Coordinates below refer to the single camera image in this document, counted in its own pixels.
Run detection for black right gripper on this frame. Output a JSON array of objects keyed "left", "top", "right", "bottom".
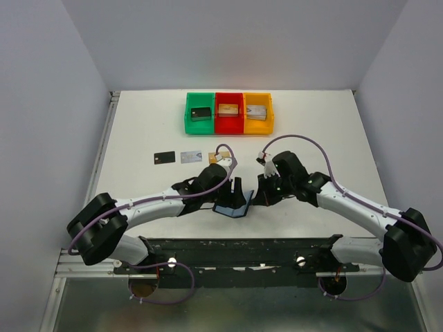
[{"left": 253, "top": 170, "right": 295, "bottom": 206}]

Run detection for black leather card holder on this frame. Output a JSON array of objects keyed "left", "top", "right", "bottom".
[{"left": 212, "top": 190, "right": 254, "bottom": 219}]

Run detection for silver VIP credit card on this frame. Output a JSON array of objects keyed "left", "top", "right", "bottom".
[{"left": 180, "top": 151, "right": 202, "bottom": 164}]

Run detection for grey credit card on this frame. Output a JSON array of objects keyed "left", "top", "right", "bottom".
[{"left": 154, "top": 151, "right": 176, "bottom": 165}]

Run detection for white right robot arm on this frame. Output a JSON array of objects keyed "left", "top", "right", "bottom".
[{"left": 253, "top": 151, "right": 437, "bottom": 282}]

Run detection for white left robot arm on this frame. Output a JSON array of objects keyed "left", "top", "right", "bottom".
[{"left": 66, "top": 158, "right": 237, "bottom": 273}]

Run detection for gold credit card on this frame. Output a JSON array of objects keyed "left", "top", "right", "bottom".
[{"left": 217, "top": 104, "right": 239, "bottom": 117}]

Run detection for black credit card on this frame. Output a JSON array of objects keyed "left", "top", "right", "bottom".
[{"left": 190, "top": 107, "right": 213, "bottom": 122}]

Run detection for yellow plastic bin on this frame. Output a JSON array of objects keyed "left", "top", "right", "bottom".
[{"left": 244, "top": 93, "right": 274, "bottom": 135}]

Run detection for red plastic bin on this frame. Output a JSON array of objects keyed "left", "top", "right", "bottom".
[{"left": 215, "top": 92, "right": 244, "bottom": 135}]

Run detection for green plastic bin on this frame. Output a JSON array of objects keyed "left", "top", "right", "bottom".
[{"left": 184, "top": 92, "right": 215, "bottom": 135}]

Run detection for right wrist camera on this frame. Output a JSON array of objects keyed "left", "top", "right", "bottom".
[{"left": 256, "top": 151, "right": 279, "bottom": 178}]

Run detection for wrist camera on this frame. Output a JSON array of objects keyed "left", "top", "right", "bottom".
[
  {"left": 256, "top": 151, "right": 279, "bottom": 178},
  {"left": 215, "top": 155, "right": 237, "bottom": 172}
]

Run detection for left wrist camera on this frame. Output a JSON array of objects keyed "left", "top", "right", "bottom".
[{"left": 215, "top": 155, "right": 237, "bottom": 172}]

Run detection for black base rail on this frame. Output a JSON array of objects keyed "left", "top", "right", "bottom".
[{"left": 114, "top": 235, "right": 359, "bottom": 288}]

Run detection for aluminium frame rail left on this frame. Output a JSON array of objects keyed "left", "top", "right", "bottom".
[{"left": 39, "top": 91, "right": 121, "bottom": 331}]

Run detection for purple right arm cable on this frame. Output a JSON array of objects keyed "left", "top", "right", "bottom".
[{"left": 261, "top": 134, "right": 443, "bottom": 301}]

